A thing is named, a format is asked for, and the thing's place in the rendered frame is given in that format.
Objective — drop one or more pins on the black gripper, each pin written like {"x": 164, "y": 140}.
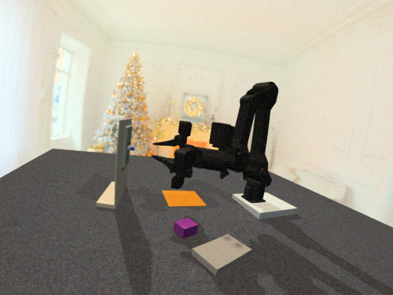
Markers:
{"x": 184, "y": 131}

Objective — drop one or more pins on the purple cube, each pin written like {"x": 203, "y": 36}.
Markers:
{"x": 185, "y": 228}

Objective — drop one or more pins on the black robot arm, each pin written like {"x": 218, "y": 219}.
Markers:
{"x": 233, "y": 153}

